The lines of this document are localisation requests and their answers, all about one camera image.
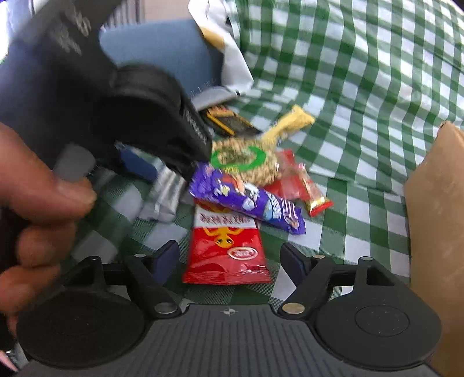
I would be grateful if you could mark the green checkered cloth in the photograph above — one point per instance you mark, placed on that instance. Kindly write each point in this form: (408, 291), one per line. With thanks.
(344, 72)

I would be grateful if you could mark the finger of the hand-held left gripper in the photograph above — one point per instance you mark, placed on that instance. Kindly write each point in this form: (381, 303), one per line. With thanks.
(195, 130)

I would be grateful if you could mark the grey cloth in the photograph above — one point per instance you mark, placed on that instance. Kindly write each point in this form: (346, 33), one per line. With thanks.
(214, 96)

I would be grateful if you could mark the plain red snack packet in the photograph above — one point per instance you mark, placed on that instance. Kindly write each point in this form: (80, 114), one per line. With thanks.
(288, 179)

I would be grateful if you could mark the blue snack packet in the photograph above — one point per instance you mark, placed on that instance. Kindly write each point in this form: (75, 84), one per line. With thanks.
(139, 165)

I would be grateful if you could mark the large red snack packet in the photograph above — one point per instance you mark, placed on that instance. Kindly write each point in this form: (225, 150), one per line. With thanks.
(224, 261)

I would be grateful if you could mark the black cracker packet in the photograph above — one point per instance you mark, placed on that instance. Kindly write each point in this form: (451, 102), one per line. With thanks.
(228, 121)

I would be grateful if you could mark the purple snack packet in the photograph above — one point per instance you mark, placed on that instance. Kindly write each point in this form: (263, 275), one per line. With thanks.
(253, 203)

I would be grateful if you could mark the white garment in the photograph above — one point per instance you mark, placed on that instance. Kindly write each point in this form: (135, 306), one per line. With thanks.
(235, 69)

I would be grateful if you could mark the cardboard box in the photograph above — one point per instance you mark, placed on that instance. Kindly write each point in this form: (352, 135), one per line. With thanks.
(435, 217)

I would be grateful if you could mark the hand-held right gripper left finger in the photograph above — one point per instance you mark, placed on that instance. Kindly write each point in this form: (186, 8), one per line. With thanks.
(166, 261)

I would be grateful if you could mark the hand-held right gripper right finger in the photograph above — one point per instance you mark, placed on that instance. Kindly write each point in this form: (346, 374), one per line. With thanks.
(292, 263)

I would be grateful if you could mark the silver snack packet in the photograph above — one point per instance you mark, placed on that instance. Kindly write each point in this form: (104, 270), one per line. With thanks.
(163, 199)

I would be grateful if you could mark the person's left hand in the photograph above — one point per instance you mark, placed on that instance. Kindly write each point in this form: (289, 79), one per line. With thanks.
(32, 188)

